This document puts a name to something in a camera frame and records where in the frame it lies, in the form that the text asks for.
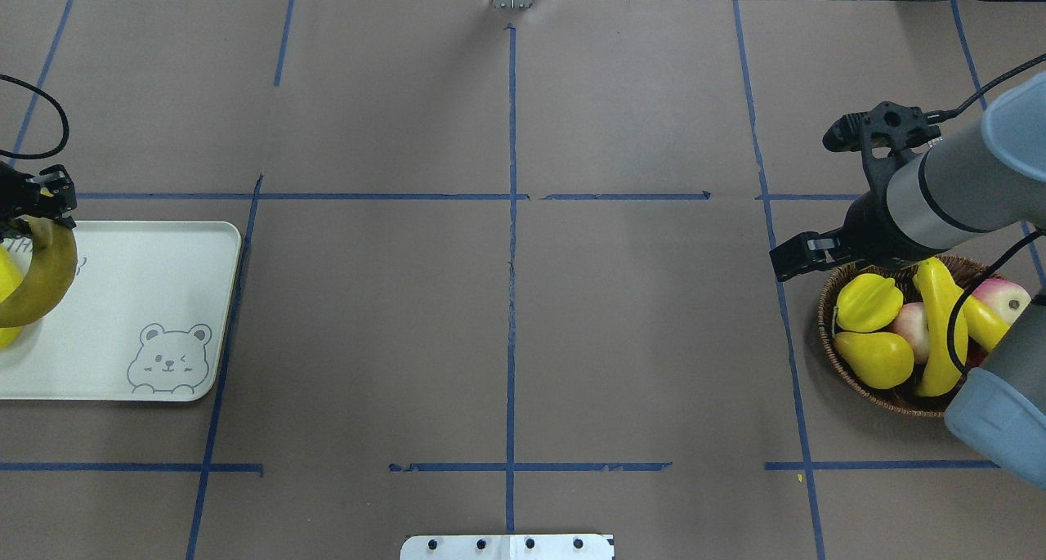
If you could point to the woven brown basket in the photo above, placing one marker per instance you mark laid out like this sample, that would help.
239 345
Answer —
903 399

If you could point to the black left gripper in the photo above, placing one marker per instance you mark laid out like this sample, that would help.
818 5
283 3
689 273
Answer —
33 200

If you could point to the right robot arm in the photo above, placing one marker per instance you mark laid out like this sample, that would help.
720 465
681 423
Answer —
923 199

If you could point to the pink apple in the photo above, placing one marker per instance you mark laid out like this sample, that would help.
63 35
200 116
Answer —
912 325
1006 299

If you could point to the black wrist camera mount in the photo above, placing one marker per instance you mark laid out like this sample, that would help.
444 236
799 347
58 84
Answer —
885 137

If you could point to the white bear tray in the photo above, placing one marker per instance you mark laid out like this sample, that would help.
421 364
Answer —
144 320

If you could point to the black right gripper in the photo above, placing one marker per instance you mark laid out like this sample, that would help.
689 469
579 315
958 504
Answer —
874 231

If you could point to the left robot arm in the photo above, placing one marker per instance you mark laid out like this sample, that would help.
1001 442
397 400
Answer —
50 196

